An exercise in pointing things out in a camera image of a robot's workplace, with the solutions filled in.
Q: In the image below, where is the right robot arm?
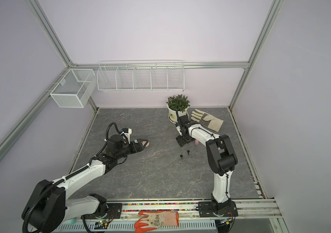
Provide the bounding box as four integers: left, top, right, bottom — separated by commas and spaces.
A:
176, 112, 238, 218

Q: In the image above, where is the red white work glove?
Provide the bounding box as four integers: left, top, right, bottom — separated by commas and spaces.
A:
134, 211, 179, 233

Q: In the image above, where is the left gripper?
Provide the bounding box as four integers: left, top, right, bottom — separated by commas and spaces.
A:
115, 139, 148, 160

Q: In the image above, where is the potted green plant white pot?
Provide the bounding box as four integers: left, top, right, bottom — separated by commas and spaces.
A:
166, 94, 190, 124

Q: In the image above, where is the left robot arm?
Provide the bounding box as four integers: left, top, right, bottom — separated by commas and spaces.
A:
22, 122, 149, 233

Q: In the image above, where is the white wire shelf basket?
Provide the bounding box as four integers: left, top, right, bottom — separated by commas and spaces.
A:
97, 60, 185, 91

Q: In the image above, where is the pink earbud charging case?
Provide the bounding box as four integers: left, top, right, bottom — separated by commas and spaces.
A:
142, 141, 149, 147

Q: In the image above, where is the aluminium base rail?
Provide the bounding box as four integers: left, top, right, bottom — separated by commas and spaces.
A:
38, 198, 283, 219

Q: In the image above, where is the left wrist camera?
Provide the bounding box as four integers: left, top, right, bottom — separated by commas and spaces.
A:
121, 128, 132, 144

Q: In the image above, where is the beige gardening glove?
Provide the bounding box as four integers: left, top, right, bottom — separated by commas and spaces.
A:
191, 109, 224, 132

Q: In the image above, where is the white mesh box basket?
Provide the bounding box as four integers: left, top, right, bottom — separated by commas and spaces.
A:
50, 69, 97, 108

